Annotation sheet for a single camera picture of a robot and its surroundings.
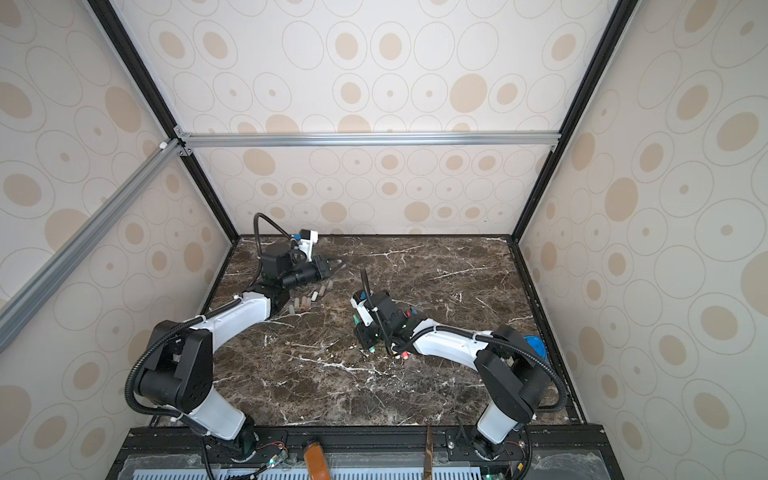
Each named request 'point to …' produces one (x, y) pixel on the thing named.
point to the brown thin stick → (428, 459)
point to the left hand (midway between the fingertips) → (352, 259)
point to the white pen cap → (314, 296)
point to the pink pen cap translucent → (305, 303)
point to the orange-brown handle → (315, 463)
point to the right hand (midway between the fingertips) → (368, 327)
